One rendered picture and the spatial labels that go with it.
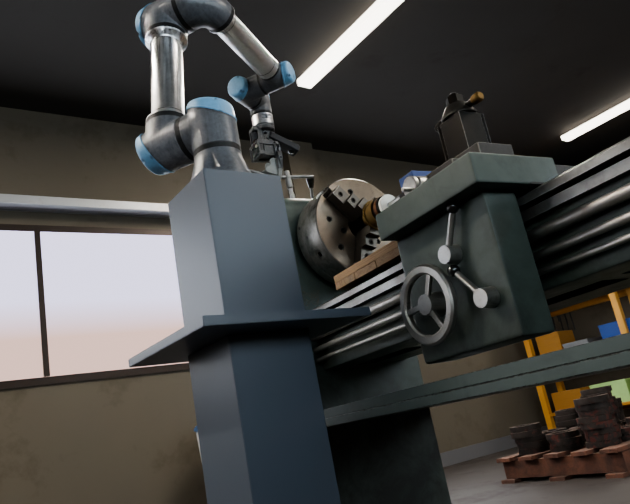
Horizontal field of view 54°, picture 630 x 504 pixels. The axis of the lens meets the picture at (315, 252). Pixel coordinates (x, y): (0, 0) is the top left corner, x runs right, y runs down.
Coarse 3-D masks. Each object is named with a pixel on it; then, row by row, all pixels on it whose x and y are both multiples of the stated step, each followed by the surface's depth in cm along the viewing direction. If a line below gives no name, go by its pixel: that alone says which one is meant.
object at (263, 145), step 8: (256, 128) 211; (264, 128) 212; (272, 128) 213; (256, 136) 212; (264, 136) 212; (256, 144) 208; (264, 144) 208; (272, 144) 210; (256, 152) 208; (264, 152) 207; (272, 152) 209; (256, 160) 210; (264, 160) 212
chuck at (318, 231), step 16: (320, 192) 191; (352, 192) 193; (368, 192) 195; (320, 208) 184; (304, 224) 189; (320, 224) 183; (336, 224) 185; (352, 224) 199; (304, 240) 188; (320, 240) 181; (336, 240) 183; (352, 240) 186; (336, 256) 181; (352, 256) 184; (336, 272) 186
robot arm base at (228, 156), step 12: (204, 144) 146; (216, 144) 146; (228, 144) 147; (204, 156) 145; (216, 156) 144; (228, 156) 145; (240, 156) 148; (216, 168) 142; (228, 168) 143; (240, 168) 144
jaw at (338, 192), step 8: (328, 192) 188; (336, 192) 184; (344, 192) 186; (328, 200) 187; (336, 200) 185; (344, 200) 185; (352, 200) 184; (360, 200) 184; (336, 208) 188; (344, 208) 185; (352, 208) 183; (360, 208) 182; (352, 216) 186
